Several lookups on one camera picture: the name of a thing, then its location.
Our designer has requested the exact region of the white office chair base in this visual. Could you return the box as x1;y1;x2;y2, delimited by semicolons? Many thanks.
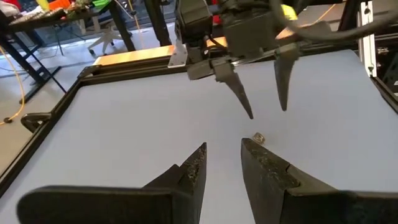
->
86;21;133;57

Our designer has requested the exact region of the black desk frame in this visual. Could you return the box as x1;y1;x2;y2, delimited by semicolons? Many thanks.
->
0;0;137;103

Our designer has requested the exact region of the silver mounting bracket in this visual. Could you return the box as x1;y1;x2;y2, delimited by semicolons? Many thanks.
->
167;40;189;68

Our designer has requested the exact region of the black metal table frame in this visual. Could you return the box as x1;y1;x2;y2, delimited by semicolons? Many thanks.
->
0;40;398;197

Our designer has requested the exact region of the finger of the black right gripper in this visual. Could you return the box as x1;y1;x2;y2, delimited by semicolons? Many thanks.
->
273;45;300;112
213;58;254;120

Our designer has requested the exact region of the yellow extension cord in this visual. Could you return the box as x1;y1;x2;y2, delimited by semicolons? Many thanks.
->
312;2;338;25

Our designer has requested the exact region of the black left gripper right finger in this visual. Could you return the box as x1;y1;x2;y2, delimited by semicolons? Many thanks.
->
241;138;398;224

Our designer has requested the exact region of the grey translucent skull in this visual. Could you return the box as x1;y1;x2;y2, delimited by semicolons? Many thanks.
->
252;132;266;145

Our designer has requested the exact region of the silver aluminium post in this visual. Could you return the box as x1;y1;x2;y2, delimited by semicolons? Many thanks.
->
356;0;379;78

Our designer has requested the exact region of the blue-grey table mat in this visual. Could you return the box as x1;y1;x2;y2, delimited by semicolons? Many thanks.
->
0;49;398;224

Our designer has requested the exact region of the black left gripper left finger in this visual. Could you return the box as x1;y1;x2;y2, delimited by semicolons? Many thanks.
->
17;142;208;224

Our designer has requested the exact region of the thin yellow cable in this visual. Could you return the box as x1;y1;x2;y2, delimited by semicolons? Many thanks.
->
0;46;25;125

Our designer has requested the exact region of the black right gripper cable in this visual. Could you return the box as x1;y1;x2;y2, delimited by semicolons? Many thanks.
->
269;0;398;43

